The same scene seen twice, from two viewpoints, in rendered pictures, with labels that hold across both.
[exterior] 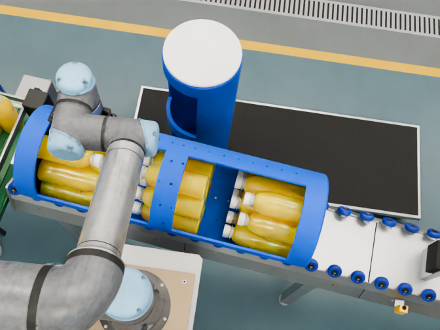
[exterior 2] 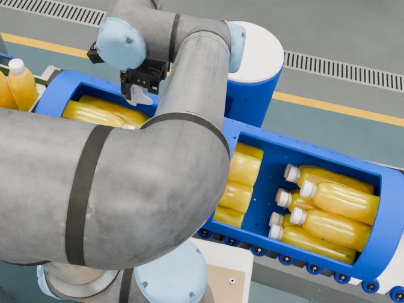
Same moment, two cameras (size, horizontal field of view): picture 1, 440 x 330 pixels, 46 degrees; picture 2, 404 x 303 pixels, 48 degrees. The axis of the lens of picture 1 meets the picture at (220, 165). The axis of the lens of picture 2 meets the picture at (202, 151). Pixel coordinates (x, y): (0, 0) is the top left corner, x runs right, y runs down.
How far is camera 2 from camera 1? 0.52 m
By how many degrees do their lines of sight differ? 12
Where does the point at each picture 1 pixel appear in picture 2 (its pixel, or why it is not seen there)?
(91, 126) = (160, 17)
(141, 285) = (196, 260)
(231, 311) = not seen: outside the picture
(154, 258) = not seen: hidden behind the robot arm
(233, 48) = (275, 50)
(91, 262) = (189, 128)
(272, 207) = (339, 199)
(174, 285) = (219, 284)
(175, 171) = not seen: hidden behind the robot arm
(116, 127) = (193, 22)
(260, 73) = (270, 116)
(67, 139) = (127, 29)
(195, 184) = (246, 165)
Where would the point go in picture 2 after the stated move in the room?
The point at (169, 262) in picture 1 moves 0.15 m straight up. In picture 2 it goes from (213, 256) to (223, 228)
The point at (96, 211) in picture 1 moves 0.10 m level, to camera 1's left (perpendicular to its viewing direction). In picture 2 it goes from (181, 85) to (91, 65)
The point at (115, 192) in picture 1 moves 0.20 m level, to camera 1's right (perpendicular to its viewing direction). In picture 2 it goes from (206, 70) to (375, 108)
